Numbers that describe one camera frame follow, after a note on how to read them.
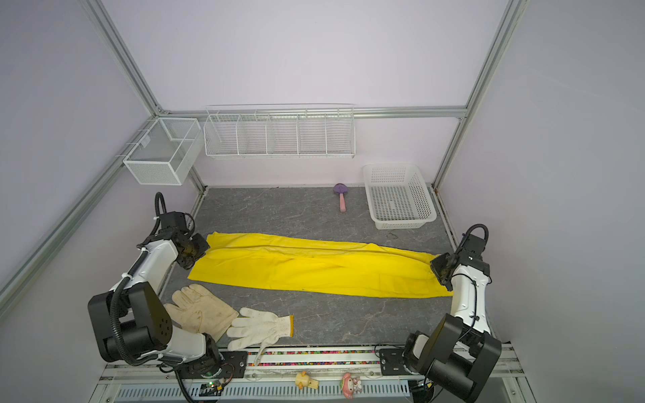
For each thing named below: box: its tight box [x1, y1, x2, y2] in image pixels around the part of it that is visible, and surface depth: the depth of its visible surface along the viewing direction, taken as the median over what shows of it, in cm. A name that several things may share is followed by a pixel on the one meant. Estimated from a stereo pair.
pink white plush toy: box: [339, 372, 363, 400], surface depth 69 cm
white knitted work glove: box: [226, 307, 294, 364], surface depth 82 cm
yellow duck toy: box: [294, 370, 320, 391], surface depth 70 cm
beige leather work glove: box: [163, 283, 240, 342], surface depth 85 cm
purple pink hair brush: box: [333, 183, 349, 214], surface depth 118 cm
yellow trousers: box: [188, 231, 453, 298], surface depth 93 cm
